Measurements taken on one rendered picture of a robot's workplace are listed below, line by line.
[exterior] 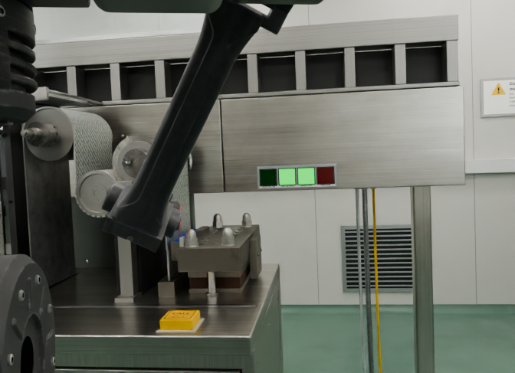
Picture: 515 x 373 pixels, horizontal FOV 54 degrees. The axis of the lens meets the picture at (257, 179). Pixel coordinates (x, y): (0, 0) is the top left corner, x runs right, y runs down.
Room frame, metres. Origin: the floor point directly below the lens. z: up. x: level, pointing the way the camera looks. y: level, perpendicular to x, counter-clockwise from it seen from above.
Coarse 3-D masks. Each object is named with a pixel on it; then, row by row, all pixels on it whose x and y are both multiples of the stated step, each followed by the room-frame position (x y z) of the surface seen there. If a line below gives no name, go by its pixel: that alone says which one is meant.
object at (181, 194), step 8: (184, 176) 1.50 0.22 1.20; (176, 184) 1.42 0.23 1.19; (184, 184) 1.50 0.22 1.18; (176, 192) 1.41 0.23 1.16; (184, 192) 1.49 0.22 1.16; (176, 200) 1.41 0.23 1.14; (184, 200) 1.49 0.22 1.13; (184, 208) 1.48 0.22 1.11; (184, 216) 1.48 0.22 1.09; (184, 224) 1.47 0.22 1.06; (176, 232) 1.40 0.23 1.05; (184, 232) 1.47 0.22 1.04; (168, 240) 1.32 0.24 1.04; (168, 248) 1.31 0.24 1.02
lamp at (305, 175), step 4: (308, 168) 1.58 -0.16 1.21; (312, 168) 1.57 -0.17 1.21; (300, 172) 1.58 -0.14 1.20; (304, 172) 1.58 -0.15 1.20; (308, 172) 1.58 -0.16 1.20; (312, 172) 1.57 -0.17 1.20; (300, 176) 1.58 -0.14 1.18; (304, 176) 1.58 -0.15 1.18; (308, 176) 1.58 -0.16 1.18; (312, 176) 1.58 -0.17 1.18; (300, 180) 1.58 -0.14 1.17; (304, 180) 1.58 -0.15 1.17; (308, 180) 1.58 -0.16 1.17; (312, 180) 1.57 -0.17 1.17; (300, 184) 1.58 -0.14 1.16
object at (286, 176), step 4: (280, 172) 1.59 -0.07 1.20; (284, 172) 1.59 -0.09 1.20; (288, 172) 1.58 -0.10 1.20; (292, 172) 1.58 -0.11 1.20; (280, 176) 1.59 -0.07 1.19; (284, 176) 1.59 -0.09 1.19; (288, 176) 1.58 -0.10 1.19; (292, 176) 1.58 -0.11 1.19; (280, 180) 1.59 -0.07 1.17; (284, 180) 1.59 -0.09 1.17; (288, 180) 1.58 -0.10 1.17; (292, 180) 1.58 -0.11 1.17; (280, 184) 1.59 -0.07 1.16; (284, 184) 1.59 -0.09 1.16; (288, 184) 1.58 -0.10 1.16; (292, 184) 1.58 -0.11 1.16
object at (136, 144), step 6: (132, 144) 1.31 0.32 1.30; (138, 144) 1.31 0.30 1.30; (144, 144) 1.30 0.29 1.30; (126, 150) 1.31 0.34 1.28; (120, 156) 1.31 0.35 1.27; (120, 162) 1.31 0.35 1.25; (120, 168) 1.31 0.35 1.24; (120, 174) 1.31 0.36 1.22; (126, 174) 1.31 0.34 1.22; (126, 180) 1.31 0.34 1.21; (132, 180) 1.31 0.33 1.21
